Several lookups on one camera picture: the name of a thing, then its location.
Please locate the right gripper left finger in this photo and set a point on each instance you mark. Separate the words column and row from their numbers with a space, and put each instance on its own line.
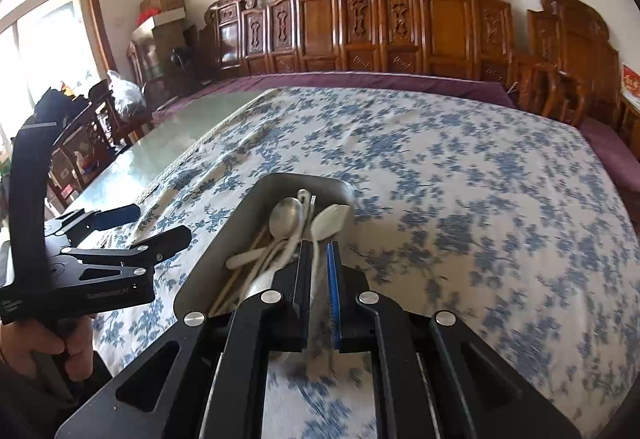
column 205, row 380

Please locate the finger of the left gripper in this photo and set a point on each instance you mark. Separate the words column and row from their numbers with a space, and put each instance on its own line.
column 150, row 243
column 82, row 222

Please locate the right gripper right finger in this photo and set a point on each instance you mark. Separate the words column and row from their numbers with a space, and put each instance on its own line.
column 433, row 377

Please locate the beige chopstick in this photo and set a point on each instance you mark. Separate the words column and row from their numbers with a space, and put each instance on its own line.
column 235, row 276
column 237, row 289

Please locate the large metal spoon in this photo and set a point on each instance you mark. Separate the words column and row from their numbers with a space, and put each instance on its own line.
column 283, row 222

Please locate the white ladle spoon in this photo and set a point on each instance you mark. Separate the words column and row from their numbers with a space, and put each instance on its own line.
column 303, row 195

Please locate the white plastic spoon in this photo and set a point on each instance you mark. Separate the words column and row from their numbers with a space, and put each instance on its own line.
column 329, row 222

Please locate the white plastic fork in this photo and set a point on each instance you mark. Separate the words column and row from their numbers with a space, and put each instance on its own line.
column 310, row 211

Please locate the person's left hand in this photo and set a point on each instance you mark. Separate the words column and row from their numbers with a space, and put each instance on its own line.
column 19, row 340

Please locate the wooden chair at left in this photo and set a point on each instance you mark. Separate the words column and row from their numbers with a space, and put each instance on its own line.
column 87, row 146

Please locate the grey metal tray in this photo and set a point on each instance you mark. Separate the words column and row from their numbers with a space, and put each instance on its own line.
column 207, row 278

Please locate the white plastic bag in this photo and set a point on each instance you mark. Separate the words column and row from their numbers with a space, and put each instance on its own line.
column 128, row 99

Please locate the blue floral tablecloth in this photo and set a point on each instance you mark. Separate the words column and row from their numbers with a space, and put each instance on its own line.
column 506, row 218

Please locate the stacked cardboard boxes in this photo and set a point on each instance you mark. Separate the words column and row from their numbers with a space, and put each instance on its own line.
column 159, row 32

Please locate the purple armchair cushion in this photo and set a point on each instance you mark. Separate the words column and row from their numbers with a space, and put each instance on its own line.
column 616, row 158

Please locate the carved wooden armchair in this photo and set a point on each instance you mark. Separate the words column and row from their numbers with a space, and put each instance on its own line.
column 585, row 75

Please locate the red calendar card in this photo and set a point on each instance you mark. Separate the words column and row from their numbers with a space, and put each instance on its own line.
column 631, row 86

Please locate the long carved wooden sofa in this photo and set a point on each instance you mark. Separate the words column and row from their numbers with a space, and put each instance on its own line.
column 467, row 39

